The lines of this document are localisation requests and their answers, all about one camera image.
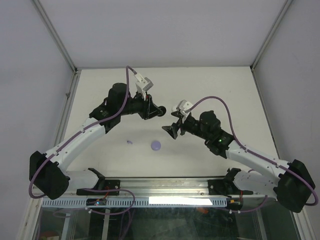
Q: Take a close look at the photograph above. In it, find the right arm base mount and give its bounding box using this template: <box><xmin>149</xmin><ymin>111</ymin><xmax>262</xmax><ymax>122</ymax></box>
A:
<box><xmin>207</xmin><ymin>168</ymin><xmax>254</xmax><ymax>198</ymax></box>

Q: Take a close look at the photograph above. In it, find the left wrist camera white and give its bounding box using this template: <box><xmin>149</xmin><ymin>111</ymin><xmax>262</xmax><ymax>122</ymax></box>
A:
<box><xmin>134</xmin><ymin>72</ymin><xmax>154</xmax><ymax>100</ymax></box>

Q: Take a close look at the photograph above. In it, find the aluminium front rail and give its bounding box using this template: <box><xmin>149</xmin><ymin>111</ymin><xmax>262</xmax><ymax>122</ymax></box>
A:
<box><xmin>28</xmin><ymin>170</ymin><xmax>256</xmax><ymax>200</ymax></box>

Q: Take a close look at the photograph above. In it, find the purple earbud case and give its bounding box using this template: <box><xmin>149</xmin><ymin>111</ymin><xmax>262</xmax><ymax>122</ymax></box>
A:
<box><xmin>150</xmin><ymin>140</ymin><xmax>162</xmax><ymax>151</ymax></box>

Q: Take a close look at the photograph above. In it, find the black earbud case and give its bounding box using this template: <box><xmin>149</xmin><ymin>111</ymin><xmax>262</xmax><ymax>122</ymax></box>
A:
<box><xmin>158</xmin><ymin>106</ymin><xmax>167</xmax><ymax>117</ymax></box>

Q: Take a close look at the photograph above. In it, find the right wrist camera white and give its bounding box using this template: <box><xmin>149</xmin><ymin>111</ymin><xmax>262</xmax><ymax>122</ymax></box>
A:
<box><xmin>177</xmin><ymin>99</ymin><xmax>194</xmax><ymax>123</ymax></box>

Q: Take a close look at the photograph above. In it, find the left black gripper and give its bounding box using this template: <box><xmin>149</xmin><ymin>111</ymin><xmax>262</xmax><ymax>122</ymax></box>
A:
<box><xmin>119</xmin><ymin>90</ymin><xmax>163</xmax><ymax>121</ymax></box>

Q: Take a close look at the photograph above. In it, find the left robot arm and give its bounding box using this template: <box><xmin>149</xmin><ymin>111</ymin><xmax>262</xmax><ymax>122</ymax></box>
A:
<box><xmin>29</xmin><ymin>80</ymin><xmax>166</xmax><ymax>200</ymax></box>

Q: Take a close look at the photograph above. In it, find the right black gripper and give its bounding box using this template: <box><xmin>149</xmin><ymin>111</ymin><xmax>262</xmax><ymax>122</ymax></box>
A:
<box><xmin>162</xmin><ymin>110</ymin><xmax>211</xmax><ymax>142</ymax></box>

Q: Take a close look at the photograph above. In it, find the white earbud case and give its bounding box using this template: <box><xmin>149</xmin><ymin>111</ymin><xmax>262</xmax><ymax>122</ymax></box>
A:
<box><xmin>171</xmin><ymin>105</ymin><xmax>177</xmax><ymax>113</ymax></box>

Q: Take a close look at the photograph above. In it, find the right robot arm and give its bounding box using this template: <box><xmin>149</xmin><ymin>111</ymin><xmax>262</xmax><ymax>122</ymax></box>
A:
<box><xmin>162</xmin><ymin>110</ymin><xmax>315</xmax><ymax>213</ymax></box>

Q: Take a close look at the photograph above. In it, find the slotted cable duct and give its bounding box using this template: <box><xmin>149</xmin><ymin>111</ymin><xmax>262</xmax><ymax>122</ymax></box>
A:
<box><xmin>41</xmin><ymin>196</ymin><xmax>227</xmax><ymax>209</ymax></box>

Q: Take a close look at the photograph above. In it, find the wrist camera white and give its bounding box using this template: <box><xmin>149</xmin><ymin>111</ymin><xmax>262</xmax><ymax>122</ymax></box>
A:
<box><xmin>177</xmin><ymin>99</ymin><xmax>194</xmax><ymax>123</ymax></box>
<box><xmin>134</xmin><ymin>72</ymin><xmax>154</xmax><ymax>100</ymax></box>

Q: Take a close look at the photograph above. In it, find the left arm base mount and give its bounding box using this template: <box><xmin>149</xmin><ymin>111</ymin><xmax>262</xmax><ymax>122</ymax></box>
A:
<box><xmin>76</xmin><ymin>168</ymin><xmax>121</xmax><ymax>197</ymax></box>

